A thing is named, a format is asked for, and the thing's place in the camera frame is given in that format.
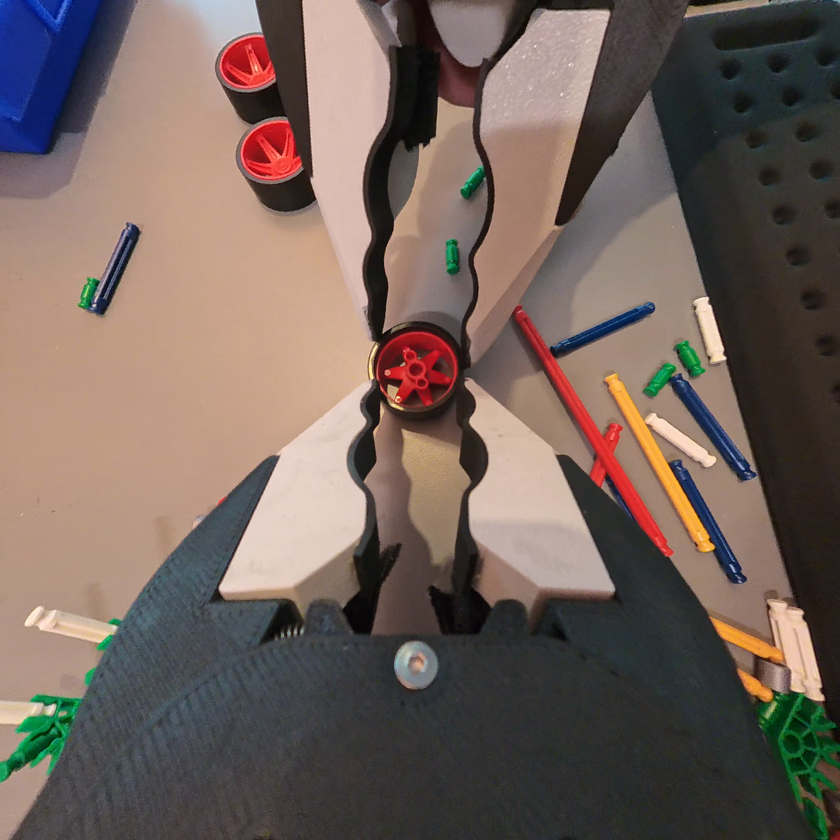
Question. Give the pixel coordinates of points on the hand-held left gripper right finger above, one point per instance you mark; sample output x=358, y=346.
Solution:
x=544, y=525

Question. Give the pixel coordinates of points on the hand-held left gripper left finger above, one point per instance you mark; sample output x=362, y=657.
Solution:
x=295, y=525

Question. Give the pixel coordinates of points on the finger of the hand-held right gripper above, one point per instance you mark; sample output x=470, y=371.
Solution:
x=341, y=131
x=538, y=131

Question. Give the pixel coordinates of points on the red wheel with black tyre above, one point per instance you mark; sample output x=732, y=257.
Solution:
x=256, y=105

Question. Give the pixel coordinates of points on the red toy wheel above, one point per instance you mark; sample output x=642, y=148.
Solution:
x=272, y=154
x=246, y=62
x=415, y=374

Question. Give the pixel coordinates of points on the multicoloured toy frame assembly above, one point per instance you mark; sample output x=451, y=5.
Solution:
x=65, y=623

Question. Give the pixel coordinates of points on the person's right hand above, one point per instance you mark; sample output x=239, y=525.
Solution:
x=456, y=85

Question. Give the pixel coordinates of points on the blue plastic rod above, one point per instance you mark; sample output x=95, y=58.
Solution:
x=712, y=426
x=617, y=492
x=604, y=328
x=709, y=522

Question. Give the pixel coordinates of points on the short green rod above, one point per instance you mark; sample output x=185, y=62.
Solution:
x=689, y=358
x=452, y=256
x=87, y=293
x=659, y=379
x=472, y=182

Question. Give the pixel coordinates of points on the yellow plastic rod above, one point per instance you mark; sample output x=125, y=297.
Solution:
x=659, y=459
x=754, y=686
x=745, y=640

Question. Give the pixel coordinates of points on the short white rod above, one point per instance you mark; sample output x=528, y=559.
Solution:
x=807, y=649
x=710, y=330
x=784, y=640
x=679, y=439

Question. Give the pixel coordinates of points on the thick blue rod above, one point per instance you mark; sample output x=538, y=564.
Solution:
x=118, y=266

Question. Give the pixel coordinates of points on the black perforated foam strip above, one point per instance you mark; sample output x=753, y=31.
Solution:
x=774, y=328

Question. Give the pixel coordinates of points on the blue plastic bin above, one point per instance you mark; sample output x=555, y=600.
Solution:
x=39, y=65

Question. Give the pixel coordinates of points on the green fan connector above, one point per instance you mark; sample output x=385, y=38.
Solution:
x=797, y=741

